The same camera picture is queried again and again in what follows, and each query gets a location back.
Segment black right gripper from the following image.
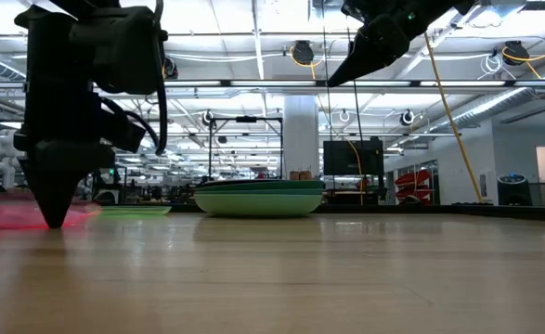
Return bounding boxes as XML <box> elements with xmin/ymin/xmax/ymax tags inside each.
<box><xmin>326</xmin><ymin>0</ymin><xmax>441</xmax><ymax>88</ymax></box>

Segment red shelf rack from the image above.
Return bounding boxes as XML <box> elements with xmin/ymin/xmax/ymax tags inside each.
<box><xmin>395</xmin><ymin>169</ymin><xmax>434</xmax><ymax>201</ymax></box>

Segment black tall frame rig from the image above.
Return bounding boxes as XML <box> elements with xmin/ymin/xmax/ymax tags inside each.
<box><xmin>208</xmin><ymin>115</ymin><xmax>285</xmax><ymax>181</ymax></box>

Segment white square column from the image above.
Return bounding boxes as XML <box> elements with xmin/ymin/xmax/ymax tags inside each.
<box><xmin>283</xmin><ymin>95</ymin><xmax>320</xmax><ymax>181</ymax></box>

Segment small lime translucent plate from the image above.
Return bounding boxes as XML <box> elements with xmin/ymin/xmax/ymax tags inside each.
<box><xmin>98</xmin><ymin>205</ymin><xmax>174</xmax><ymax>217</ymax></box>

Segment long black hanging cable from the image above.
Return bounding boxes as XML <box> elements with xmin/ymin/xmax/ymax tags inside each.
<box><xmin>345</xmin><ymin>27</ymin><xmax>366</xmax><ymax>206</ymax></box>

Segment long ceiling light strip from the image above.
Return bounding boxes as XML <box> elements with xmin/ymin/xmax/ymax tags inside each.
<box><xmin>0</xmin><ymin>79</ymin><xmax>545</xmax><ymax>89</ymax></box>

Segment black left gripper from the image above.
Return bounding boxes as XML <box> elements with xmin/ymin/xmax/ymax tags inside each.
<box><xmin>14</xmin><ymin>12</ymin><xmax>146</xmax><ymax>230</ymax></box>

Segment stack of green bowls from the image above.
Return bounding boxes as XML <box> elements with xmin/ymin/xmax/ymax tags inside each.
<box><xmin>193</xmin><ymin>192</ymin><xmax>323</xmax><ymax>218</ymax></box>

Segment white robot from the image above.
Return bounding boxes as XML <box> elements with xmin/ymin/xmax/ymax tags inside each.
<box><xmin>0</xmin><ymin>128</ymin><xmax>25</xmax><ymax>190</ymax></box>

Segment silver ventilation duct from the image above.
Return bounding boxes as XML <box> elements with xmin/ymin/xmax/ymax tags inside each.
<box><xmin>432</xmin><ymin>55</ymin><xmax>545</xmax><ymax>134</ymax></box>

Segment black monitor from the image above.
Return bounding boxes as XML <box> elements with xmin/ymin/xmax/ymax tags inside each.
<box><xmin>322</xmin><ymin>136</ymin><xmax>385</xmax><ymax>177</ymax></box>

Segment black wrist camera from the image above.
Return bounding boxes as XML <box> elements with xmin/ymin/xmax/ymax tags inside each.
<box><xmin>70</xmin><ymin>6</ymin><xmax>169</xmax><ymax>96</ymax></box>

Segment small pink translucent plate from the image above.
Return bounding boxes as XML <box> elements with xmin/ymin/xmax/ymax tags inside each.
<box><xmin>0</xmin><ymin>190</ymin><xmax>102</xmax><ymax>232</ymax></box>

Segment long yellow hanging cable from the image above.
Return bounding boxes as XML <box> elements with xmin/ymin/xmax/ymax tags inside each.
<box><xmin>422</xmin><ymin>31</ymin><xmax>485</xmax><ymax>204</ymax></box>

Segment black metal table frame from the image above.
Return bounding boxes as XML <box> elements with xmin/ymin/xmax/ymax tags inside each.
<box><xmin>97</xmin><ymin>202</ymin><xmax>545</xmax><ymax>223</ymax></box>

